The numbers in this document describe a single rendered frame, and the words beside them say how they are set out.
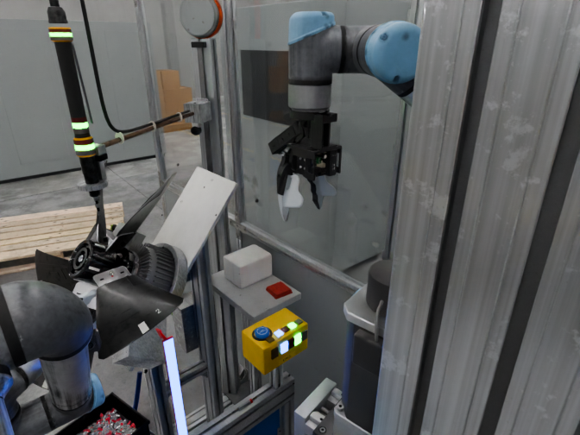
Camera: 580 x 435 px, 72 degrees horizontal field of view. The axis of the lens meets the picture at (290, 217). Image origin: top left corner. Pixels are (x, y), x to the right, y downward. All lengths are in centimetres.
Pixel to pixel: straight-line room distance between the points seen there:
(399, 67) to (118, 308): 87
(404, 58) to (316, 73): 18
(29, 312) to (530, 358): 57
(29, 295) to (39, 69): 598
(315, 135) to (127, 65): 619
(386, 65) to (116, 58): 632
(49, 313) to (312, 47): 55
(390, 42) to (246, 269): 123
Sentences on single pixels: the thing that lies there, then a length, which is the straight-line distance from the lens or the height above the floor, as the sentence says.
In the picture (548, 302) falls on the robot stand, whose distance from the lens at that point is 26.
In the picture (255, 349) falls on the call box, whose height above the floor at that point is 105.
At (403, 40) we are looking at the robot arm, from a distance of 57.
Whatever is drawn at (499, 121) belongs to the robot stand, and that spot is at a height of 175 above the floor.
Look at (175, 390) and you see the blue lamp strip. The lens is 105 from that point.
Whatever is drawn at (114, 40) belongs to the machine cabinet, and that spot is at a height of 181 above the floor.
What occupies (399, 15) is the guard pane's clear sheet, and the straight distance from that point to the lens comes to 119.
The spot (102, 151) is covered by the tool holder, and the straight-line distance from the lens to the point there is 113.
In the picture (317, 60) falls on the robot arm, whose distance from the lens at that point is 69.
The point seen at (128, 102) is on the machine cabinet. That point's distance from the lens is 684.
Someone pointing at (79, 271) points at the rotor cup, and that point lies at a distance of 126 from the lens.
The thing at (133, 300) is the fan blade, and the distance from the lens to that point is 112.
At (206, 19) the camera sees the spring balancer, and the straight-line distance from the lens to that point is 164.
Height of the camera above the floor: 179
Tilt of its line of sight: 24 degrees down
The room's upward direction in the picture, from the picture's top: straight up
